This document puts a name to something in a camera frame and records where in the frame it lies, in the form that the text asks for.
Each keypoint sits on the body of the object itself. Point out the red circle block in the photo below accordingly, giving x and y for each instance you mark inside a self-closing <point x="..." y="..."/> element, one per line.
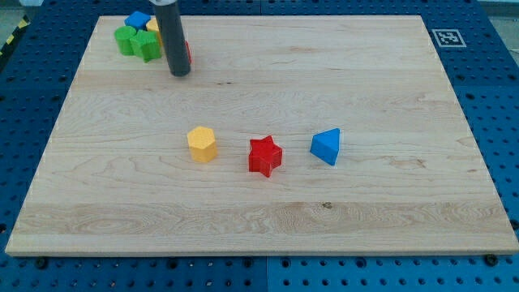
<point x="188" y="49"/>

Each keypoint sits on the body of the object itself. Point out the yellow heart block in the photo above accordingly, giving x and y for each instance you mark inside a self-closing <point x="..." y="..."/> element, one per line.
<point x="152" y="26"/>

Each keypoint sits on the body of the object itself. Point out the red star block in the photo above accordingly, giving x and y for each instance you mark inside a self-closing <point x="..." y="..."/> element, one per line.
<point x="264" y="156"/>

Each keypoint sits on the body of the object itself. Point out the yellow hexagon block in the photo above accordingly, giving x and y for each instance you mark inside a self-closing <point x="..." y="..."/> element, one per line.
<point x="202" y="144"/>

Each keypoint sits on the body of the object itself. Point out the blue triangle block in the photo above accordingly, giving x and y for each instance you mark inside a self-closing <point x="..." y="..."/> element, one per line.
<point x="326" y="145"/>

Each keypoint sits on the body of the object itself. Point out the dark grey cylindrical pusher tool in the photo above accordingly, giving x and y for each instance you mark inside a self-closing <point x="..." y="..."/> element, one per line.
<point x="170" y="27"/>

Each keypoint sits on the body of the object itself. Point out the wooden board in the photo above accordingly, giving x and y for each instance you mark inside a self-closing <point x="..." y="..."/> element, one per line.
<point x="117" y="178"/>

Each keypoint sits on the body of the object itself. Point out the green star block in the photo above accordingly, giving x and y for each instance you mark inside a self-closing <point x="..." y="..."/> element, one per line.
<point x="145" y="45"/>

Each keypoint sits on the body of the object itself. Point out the blue cube block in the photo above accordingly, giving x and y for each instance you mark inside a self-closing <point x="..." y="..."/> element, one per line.
<point x="137" y="20"/>

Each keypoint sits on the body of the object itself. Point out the green cylinder block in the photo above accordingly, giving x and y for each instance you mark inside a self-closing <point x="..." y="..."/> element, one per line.
<point x="123" y="37"/>

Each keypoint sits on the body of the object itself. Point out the white fiducial marker tag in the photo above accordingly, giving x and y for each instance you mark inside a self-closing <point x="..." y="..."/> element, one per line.
<point x="448" y="38"/>

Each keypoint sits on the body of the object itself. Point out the black screw front left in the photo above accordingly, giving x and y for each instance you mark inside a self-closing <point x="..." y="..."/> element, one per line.
<point x="41" y="263"/>

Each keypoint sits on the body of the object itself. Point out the black screw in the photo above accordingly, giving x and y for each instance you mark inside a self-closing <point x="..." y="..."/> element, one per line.
<point x="41" y="263"/>
<point x="491" y="260"/>

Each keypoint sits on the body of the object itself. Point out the black screw front right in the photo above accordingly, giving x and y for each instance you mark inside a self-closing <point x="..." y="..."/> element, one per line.
<point x="491" y="260"/>

